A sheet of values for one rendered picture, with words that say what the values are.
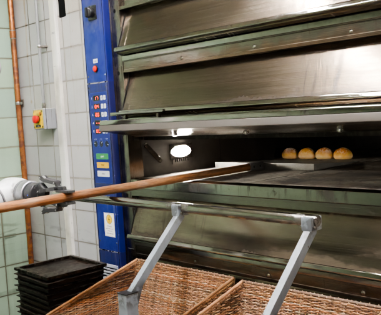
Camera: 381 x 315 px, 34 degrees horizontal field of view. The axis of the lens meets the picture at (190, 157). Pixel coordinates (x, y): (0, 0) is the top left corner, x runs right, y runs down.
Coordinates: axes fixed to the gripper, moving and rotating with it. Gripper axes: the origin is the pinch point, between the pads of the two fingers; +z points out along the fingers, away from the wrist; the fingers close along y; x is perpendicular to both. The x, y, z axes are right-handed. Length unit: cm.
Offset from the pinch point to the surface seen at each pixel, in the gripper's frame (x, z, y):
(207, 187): -53, 13, 3
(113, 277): -37, -27, 39
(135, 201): -15.8, 16.3, 2.8
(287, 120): -37, 62, -21
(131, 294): 5.5, 38.0, 24.4
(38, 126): -48, -93, -22
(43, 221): -56, -108, 27
